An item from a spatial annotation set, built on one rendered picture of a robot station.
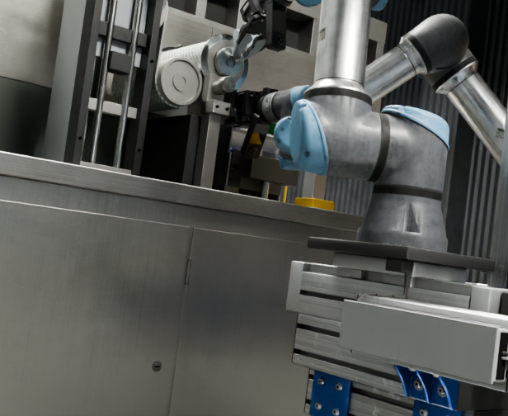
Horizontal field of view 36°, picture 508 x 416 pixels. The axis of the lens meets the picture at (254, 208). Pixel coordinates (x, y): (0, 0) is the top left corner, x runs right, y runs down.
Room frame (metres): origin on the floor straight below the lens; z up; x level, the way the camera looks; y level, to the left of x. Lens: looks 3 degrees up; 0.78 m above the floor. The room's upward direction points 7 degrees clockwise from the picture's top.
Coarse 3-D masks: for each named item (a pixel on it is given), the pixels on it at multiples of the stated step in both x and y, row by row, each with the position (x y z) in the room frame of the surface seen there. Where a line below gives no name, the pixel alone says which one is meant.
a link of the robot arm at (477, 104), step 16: (464, 64) 1.75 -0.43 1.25; (432, 80) 1.79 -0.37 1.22; (448, 80) 1.76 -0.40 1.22; (464, 80) 1.76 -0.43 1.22; (480, 80) 1.77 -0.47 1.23; (448, 96) 1.80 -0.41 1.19; (464, 96) 1.77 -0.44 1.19; (480, 96) 1.76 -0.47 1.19; (464, 112) 1.78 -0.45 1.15; (480, 112) 1.76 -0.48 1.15; (496, 112) 1.75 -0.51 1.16; (480, 128) 1.77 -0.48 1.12; (496, 128) 1.75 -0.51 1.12; (496, 144) 1.76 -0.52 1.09; (496, 160) 1.79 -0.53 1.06
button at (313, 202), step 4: (296, 200) 1.93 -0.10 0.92; (300, 200) 1.91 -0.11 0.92; (304, 200) 1.90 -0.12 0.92; (308, 200) 1.89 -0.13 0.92; (312, 200) 1.88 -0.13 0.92; (316, 200) 1.88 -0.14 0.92; (320, 200) 1.89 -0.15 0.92; (296, 204) 1.92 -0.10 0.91; (300, 204) 1.91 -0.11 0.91; (304, 204) 1.90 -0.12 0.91; (308, 204) 1.89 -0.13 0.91; (312, 204) 1.88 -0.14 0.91; (316, 204) 1.88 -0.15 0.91; (320, 204) 1.89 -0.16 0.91; (324, 204) 1.90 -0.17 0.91; (328, 204) 1.90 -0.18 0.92; (332, 204) 1.91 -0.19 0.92; (324, 208) 1.90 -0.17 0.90; (328, 208) 1.91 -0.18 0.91; (332, 208) 1.91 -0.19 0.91
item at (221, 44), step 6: (216, 42) 1.99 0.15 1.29; (222, 42) 2.00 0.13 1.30; (228, 42) 2.01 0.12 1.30; (210, 48) 1.98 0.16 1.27; (216, 48) 1.99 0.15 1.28; (210, 54) 1.98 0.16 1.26; (210, 60) 1.98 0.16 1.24; (210, 66) 1.98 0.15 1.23; (210, 72) 1.98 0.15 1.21; (216, 72) 1.99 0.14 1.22; (240, 72) 2.04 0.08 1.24; (204, 78) 2.02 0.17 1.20; (234, 78) 2.03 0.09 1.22
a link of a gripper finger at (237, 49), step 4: (236, 32) 1.97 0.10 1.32; (236, 36) 1.97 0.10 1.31; (244, 36) 1.93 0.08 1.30; (248, 36) 1.93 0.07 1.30; (236, 40) 1.97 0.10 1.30; (244, 40) 1.94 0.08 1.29; (248, 40) 1.94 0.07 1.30; (236, 44) 1.95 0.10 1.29; (240, 44) 1.95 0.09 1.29; (244, 44) 1.95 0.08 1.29; (236, 48) 1.96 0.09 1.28; (240, 48) 1.96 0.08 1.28; (244, 48) 1.96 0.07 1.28; (236, 52) 1.97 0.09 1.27; (240, 52) 1.97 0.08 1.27; (236, 56) 1.98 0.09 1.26
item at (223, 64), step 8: (224, 48) 1.98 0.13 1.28; (232, 48) 2.00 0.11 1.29; (216, 56) 1.98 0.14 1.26; (224, 56) 1.98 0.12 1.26; (232, 56) 2.00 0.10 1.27; (216, 64) 1.98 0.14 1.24; (224, 64) 1.99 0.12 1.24; (232, 64) 2.00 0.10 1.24; (240, 64) 2.02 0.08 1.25; (224, 72) 1.99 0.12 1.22; (232, 72) 2.00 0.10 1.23
